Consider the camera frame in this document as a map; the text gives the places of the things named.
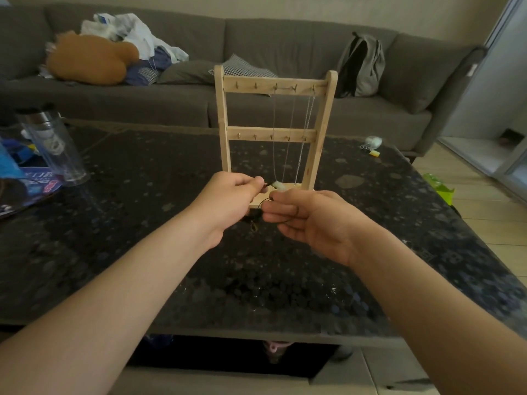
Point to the person's left hand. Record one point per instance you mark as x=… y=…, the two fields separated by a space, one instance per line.
x=226 y=205

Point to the person's right hand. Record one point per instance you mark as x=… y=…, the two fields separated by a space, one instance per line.
x=329 y=226

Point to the wooden jewelry stand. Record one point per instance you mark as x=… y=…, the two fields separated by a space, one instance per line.
x=263 y=85

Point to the person's right forearm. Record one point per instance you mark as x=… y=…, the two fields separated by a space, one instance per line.
x=448 y=320

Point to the person's left forearm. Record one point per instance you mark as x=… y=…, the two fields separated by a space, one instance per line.
x=94 y=316

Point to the green bag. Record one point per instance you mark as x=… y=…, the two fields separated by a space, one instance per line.
x=439 y=189

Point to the small black object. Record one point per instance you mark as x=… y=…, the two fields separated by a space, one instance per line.
x=455 y=210

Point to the pink item under table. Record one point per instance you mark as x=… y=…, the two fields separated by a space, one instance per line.
x=276 y=348

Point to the checkered pillow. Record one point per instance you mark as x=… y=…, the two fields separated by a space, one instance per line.
x=245 y=69

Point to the grey flat cushion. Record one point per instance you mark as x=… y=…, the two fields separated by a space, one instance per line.
x=185 y=72

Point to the blue cloth item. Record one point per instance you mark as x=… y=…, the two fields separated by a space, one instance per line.
x=158 y=340

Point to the blue crumpled garment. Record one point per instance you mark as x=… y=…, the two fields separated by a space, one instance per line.
x=159 y=60

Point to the grey backpack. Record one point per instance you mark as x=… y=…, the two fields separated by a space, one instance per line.
x=368 y=69

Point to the grey fabric sofa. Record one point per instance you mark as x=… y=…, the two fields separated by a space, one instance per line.
x=284 y=43

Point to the clear plastic tumbler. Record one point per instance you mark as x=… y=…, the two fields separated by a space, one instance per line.
x=55 y=145

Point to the blue printed packet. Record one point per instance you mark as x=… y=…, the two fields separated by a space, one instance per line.
x=39 y=185

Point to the white crumpled garment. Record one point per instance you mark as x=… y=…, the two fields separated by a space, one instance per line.
x=140 y=34

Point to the dark shoe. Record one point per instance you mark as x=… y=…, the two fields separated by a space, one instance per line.
x=510 y=137

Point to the brown plush toy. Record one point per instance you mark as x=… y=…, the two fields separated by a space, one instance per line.
x=88 y=58

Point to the blue plastic bottle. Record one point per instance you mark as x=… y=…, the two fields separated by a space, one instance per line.
x=8 y=162

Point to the sliding glass door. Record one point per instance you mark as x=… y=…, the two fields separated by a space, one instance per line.
x=506 y=78

